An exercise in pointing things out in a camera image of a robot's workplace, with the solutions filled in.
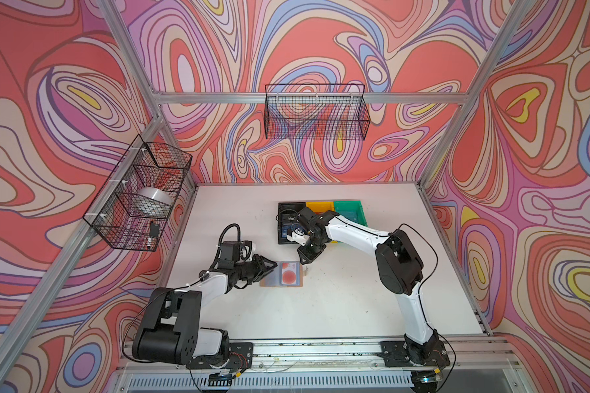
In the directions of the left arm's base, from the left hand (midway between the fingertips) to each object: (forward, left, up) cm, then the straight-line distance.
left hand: (277, 265), depth 87 cm
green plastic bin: (+28, -32, -3) cm, 42 cm away
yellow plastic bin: (+28, -18, -1) cm, 33 cm away
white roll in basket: (+7, +35, +27) cm, 45 cm away
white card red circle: (0, -4, -6) cm, 7 cm away
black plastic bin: (+23, -3, -5) cm, 24 cm away
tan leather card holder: (-3, +1, -5) cm, 6 cm away
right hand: (+3, -11, -3) cm, 12 cm away
